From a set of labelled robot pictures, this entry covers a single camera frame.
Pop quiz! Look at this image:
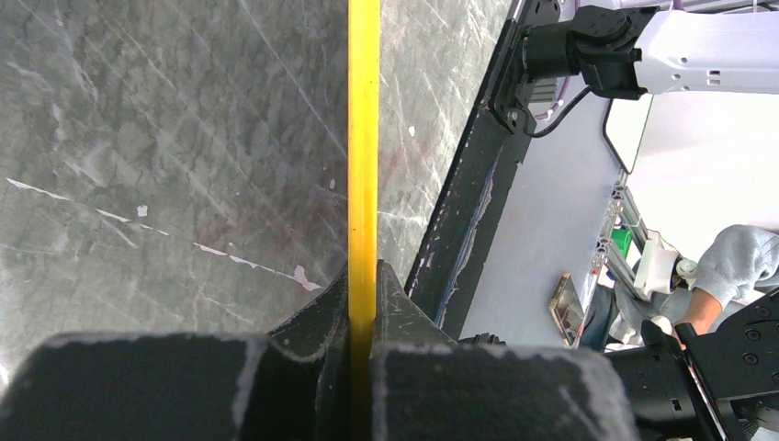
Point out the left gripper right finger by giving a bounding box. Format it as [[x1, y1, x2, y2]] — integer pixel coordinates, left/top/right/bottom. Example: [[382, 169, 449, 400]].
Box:
[[371, 259, 457, 354]]

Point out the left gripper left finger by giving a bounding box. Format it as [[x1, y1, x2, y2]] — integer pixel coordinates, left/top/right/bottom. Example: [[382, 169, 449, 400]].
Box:
[[267, 265, 348, 366]]

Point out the yellow-framed whiteboard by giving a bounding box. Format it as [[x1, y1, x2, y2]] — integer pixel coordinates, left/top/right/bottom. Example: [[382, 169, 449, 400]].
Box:
[[1, 1, 347, 440]]

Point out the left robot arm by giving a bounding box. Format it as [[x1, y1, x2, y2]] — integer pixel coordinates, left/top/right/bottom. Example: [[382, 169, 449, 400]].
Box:
[[254, 261, 778, 440]]

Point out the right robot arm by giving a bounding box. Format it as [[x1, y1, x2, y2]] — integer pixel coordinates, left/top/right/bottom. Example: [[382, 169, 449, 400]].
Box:
[[522, 5, 778, 100]]

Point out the operator grey sleeve forearm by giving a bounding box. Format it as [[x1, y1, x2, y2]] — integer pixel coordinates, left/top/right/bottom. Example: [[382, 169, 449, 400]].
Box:
[[692, 225, 778, 306]]

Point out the operator hand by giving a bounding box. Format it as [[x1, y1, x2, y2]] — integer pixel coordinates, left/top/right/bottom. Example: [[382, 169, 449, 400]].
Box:
[[673, 288, 728, 335]]

